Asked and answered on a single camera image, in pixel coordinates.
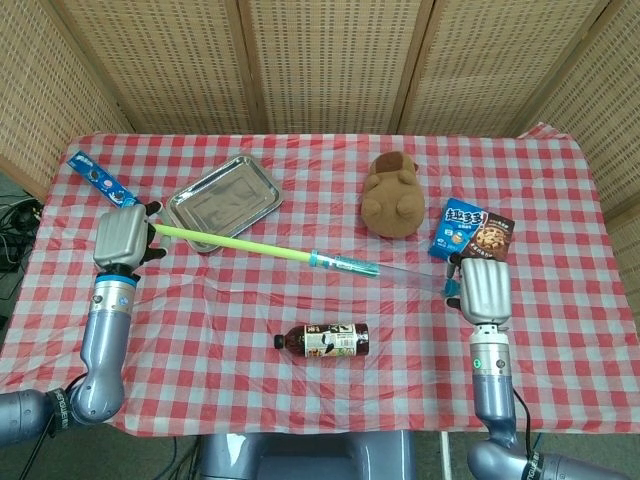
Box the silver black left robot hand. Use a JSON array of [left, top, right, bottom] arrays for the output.
[[93, 200, 169, 275]]

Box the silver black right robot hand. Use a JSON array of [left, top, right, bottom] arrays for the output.
[[444, 252, 513, 329]]

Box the yellow blue water squirter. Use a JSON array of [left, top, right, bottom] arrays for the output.
[[153, 223, 382, 277]]

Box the clear tube with blue nozzle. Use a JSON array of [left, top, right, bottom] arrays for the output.
[[308, 249, 461, 297]]

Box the blue Oreo cookie box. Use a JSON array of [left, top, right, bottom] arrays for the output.
[[67, 149, 144, 209]]

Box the blue chocolate chip cookie box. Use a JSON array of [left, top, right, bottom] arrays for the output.
[[428, 197, 516, 264]]

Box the stainless steel tray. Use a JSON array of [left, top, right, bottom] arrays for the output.
[[165, 154, 285, 253]]

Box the brown plush toy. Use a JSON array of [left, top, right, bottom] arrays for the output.
[[360, 152, 426, 239]]

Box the woven bamboo screen panel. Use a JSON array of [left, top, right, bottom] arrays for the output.
[[517, 0, 640, 321], [52, 0, 254, 136], [397, 0, 614, 139], [0, 0, 134, 201], [234, 0, 434, 136]]

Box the brown tea bottle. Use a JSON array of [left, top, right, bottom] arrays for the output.
[[273, 322, 370, 359]]

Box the red white checkered tablecloth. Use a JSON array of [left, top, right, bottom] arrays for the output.
[[0, 122, 640, 436]]

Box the grey-blue robot torso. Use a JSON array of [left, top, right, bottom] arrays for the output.
[[198, 430, 417, 480]]

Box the black floor cable bundle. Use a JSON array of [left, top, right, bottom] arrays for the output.
[[0, 194, 46, 274]]

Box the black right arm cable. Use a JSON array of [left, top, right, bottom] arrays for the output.
[[509, 387, 534, 459]]

